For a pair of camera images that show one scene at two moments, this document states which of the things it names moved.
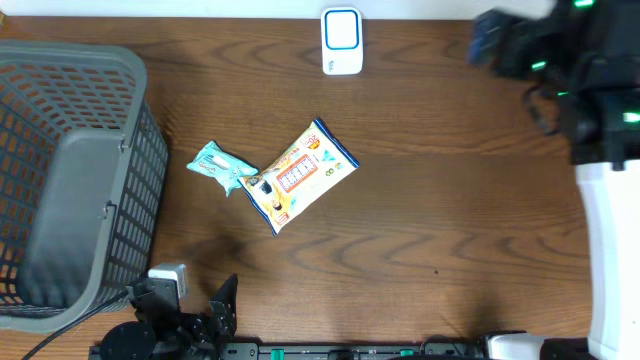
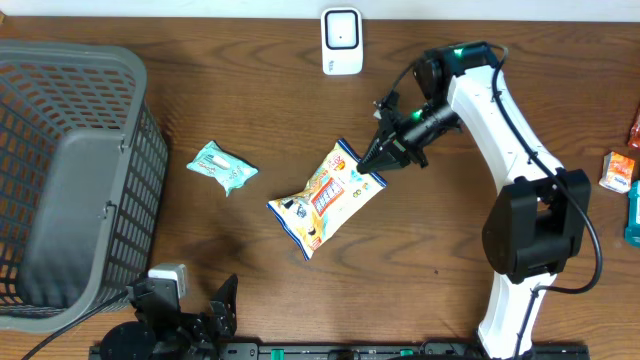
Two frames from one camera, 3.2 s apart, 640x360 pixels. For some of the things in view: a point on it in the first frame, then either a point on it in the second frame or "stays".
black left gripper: (224, 323) stays
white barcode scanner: (342, 41) stays
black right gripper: (519, 31) to (388, 153)
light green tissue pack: (221, 167) stays
